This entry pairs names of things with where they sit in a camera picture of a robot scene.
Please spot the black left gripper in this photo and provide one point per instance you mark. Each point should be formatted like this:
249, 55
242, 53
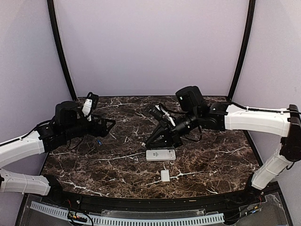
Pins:
103, 132

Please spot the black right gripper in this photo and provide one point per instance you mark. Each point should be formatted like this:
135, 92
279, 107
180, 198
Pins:
170, 137

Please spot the white remote control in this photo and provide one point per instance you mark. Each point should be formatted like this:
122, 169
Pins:
160, 155

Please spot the white battery cover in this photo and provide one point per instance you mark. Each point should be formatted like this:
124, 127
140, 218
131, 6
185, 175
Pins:
165, 176

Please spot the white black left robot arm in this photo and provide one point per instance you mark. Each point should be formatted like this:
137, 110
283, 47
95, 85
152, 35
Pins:
70, 121

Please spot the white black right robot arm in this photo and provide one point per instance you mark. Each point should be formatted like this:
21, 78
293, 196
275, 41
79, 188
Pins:
221, 116

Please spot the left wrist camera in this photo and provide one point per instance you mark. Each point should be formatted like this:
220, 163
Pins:
90, 105

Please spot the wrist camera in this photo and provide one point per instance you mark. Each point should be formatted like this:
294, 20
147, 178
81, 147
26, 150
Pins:
159, 112
90, 105

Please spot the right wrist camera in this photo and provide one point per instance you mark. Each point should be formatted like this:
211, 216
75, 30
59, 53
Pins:
159, 112

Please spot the black left corner frame post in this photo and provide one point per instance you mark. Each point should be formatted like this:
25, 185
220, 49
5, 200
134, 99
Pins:
59, 48

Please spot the black corner frame post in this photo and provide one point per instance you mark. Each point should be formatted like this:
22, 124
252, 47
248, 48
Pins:
59, 48
243, 49

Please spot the white slotted cable duct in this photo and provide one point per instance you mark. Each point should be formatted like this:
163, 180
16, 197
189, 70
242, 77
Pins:
127, 218

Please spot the black front rail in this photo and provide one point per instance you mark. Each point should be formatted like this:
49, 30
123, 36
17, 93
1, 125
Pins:
96, 204

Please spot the black right corner frame post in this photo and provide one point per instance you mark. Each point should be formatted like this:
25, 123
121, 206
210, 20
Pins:
243, 49

